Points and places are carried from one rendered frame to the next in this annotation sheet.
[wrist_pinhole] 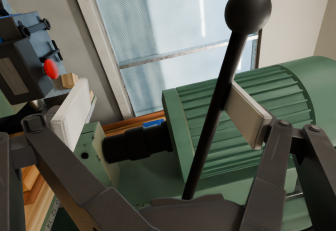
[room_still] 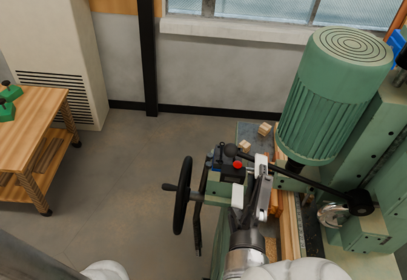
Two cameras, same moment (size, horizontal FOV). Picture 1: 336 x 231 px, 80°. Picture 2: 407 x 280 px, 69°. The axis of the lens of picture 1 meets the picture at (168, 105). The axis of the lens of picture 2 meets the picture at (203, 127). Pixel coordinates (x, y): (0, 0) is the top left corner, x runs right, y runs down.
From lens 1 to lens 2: 67 cm
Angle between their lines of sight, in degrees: 55
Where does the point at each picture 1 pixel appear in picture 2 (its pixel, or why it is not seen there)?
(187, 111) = (284, 141)
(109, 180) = not seen: hidden behind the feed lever
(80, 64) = (283, 62)
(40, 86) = (240, 174)
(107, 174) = not seen: hidden behind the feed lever
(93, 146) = (279, 176)
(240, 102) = (257, 167)
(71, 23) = (242, 50)
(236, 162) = (327, 143)
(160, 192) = (333, 170)
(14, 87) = (236, 180)
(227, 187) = (357, 146)
